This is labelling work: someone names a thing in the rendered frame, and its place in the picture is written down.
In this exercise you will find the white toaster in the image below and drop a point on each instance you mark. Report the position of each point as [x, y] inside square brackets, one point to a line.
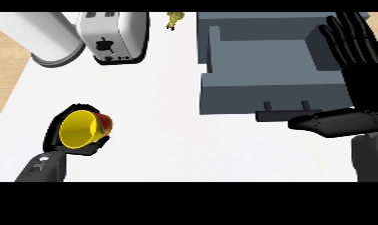
[113, 37]

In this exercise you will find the yellow-green plant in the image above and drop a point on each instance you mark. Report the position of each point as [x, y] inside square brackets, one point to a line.
[172, 19]

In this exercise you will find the grey open drawer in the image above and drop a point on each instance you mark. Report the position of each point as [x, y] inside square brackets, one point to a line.
[267, 75]

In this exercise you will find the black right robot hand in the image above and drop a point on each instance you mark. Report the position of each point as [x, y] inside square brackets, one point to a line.
[361, 82]

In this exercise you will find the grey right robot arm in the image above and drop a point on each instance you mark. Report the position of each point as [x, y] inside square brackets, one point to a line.
[364, 159]

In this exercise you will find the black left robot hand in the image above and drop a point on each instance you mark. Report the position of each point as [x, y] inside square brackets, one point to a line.
[51, 131]

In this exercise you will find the grey cabinet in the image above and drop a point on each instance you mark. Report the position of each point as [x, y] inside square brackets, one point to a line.
[265, 24]

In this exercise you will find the white cylindrical container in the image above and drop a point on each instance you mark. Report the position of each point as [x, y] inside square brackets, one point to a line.
[42, 37]

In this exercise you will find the yellow cup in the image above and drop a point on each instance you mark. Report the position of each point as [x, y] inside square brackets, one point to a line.
[81, 129]

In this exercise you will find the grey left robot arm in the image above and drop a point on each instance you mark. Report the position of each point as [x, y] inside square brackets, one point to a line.
[42, 169]

